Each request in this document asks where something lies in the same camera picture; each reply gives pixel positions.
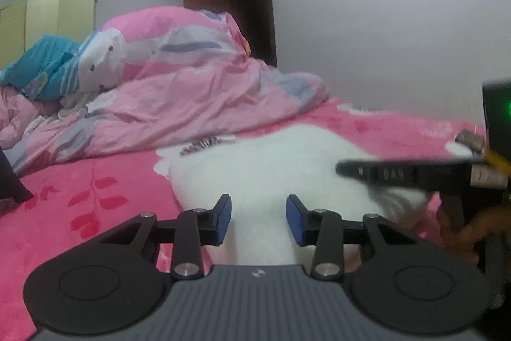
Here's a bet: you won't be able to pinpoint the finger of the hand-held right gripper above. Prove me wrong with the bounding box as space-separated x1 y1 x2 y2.
455 130 485 151
336 159 472 190

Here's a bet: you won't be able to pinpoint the black folded garment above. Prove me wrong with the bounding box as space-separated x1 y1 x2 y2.
0 149 34 204

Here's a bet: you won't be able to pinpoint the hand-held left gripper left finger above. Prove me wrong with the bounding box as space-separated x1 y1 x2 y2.
100 194 233 281

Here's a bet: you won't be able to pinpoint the cream knit sweater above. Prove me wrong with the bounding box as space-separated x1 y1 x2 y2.
168 125 432 266

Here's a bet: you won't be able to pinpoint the person's right hand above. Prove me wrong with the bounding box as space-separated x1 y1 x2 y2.
436 201 511 266

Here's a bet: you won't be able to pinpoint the teal pillow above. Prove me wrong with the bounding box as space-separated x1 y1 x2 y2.
0 34 82 102

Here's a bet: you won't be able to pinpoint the pink floral bed sheet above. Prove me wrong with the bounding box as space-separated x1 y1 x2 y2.
0 97 490 341

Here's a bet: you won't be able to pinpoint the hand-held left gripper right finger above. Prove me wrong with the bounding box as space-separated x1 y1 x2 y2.
286 194 416 281

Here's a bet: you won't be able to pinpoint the pink patterned duvet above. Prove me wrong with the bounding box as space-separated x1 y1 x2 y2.
0 5 330 176

